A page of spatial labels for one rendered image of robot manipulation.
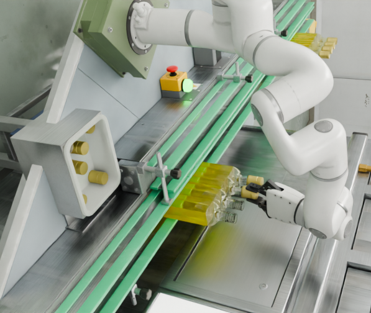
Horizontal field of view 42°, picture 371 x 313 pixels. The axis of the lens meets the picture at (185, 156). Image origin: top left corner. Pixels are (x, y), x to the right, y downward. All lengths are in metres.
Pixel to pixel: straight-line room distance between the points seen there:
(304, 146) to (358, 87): 6.70
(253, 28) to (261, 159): 0.84
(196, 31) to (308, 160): 0.46
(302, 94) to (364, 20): 6.32
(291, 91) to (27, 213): 0.67
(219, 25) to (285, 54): 0.25
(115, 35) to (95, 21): 0.06
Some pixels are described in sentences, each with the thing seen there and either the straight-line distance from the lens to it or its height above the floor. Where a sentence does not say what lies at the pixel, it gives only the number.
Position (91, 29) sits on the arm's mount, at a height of 0.80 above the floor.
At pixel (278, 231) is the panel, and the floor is 1.23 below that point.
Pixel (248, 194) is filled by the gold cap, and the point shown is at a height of 1.15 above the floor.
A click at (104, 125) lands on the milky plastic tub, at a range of 1.26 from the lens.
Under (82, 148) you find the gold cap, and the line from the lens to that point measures 1.24.
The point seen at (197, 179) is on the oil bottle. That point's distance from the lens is 1.46.
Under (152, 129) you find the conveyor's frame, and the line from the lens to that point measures 1.50.
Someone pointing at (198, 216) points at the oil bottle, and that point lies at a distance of 1.37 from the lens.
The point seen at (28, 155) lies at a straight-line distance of 1.24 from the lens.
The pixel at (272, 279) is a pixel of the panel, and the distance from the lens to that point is 1.36.
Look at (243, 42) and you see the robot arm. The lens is 1.13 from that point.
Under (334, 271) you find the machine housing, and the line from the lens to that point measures 1.42.
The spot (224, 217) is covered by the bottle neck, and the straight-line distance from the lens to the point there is 1.35.
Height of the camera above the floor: 1.55
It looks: 25 degrees down
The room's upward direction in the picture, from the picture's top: 99 degrees clockwise
